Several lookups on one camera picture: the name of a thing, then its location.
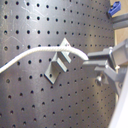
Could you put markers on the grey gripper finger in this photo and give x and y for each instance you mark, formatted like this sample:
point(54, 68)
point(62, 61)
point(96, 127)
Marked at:
point(105, 75)
point(118, 54)

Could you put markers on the blue clamp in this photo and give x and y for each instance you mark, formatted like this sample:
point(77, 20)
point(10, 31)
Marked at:
point(114, 9)

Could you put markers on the aluminium frame rail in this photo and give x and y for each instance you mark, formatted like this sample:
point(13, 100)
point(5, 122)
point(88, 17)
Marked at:
point(120, 21)

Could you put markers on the grey metal cable clip bracket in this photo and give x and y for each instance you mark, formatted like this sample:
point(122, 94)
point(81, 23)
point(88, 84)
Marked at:
point(57, 65)

